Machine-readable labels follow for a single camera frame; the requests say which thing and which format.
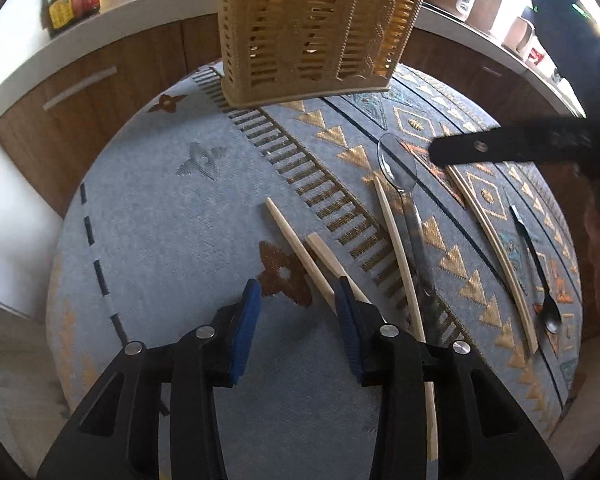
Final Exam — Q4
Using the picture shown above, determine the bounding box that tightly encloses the person's dark jacket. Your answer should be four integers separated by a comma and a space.
529, 0, 600, 117

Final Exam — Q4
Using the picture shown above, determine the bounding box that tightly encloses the pale cup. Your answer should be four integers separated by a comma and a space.
502, 16, 536, 56

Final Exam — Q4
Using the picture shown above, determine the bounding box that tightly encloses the wooden chopstick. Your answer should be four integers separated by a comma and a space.
265, 199, 342, 312
305, 233, 372, 307
446, 164, 539, 354
374, 176, 439, 462

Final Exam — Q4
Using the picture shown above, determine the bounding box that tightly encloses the tan plastic utensil basket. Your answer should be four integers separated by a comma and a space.
214, 0, 431, 109

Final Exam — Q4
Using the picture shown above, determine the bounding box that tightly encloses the wooden kitchen cabinet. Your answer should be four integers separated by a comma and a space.
0, 14, 588, 219

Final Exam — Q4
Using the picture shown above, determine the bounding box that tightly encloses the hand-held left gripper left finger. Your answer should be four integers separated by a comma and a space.
37, 279, 262, 480

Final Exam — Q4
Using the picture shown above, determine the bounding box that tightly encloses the black spoon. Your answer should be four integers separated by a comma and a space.
509, 204, 562, 335

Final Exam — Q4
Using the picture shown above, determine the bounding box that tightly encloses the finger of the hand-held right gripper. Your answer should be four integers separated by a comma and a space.
429, 119, 594, 168

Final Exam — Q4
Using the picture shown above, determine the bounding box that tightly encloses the patterned blue tablecloth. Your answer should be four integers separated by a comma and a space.
45, 60, 584, 480

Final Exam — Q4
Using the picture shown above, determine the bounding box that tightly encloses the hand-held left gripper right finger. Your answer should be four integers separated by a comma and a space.
335, 276, 563, 480

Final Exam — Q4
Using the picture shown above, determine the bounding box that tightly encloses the white countertop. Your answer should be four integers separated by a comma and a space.
0, 0, 588, 132

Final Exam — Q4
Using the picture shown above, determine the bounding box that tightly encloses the clear plastic spoon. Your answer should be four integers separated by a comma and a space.
377, 132, 437, 307

